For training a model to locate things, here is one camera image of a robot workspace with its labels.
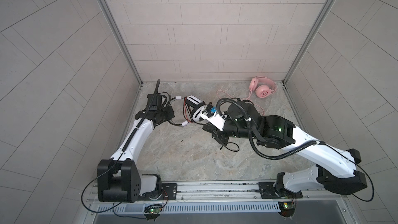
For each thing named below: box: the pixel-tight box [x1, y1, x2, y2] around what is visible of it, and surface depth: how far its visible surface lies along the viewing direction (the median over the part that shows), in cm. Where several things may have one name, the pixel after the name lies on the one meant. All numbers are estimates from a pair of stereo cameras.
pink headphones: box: [248, 75, 277, 98], surface depth 108 cm
